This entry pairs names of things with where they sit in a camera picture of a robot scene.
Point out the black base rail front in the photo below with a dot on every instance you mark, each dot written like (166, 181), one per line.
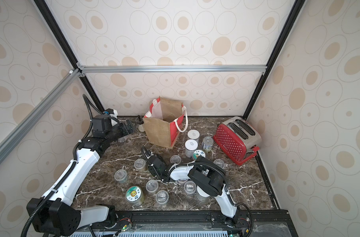
(245, 223)

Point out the silver horizontal rail back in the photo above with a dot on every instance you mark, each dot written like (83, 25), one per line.
(173, 69)

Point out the glass shaker jar black lid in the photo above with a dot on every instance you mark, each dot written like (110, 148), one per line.
(140, 123)

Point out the clear jar front row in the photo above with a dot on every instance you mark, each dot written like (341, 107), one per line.
(190, 187)

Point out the burlap canvas bag red lining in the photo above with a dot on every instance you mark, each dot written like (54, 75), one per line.
(165, 121)

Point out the white lid purple jar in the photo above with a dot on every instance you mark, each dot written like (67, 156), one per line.
(201, 195)

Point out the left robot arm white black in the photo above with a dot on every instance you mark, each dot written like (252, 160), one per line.
(53, 213)

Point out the large white lid canister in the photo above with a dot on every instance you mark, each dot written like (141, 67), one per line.
(193, 135)

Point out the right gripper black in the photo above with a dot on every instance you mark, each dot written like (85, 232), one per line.
(152, 161)

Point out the yellow green lid jar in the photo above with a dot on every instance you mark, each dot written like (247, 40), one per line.
(135, 196)

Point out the silver diagonal rail left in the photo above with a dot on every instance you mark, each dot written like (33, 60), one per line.
(15, 137)

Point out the white purple label can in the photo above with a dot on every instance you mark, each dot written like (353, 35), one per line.
(191, 146)

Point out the red silver toaster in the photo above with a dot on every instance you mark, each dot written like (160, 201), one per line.
(238, 140)

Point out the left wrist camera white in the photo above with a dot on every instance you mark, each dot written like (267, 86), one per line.
(111, 112)

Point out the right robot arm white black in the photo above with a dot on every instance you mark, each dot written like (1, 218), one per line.
(208, 177)

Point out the orange label seed jar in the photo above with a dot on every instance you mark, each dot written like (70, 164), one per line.
(198, 153)

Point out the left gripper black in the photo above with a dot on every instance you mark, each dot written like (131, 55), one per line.
(127, 130)

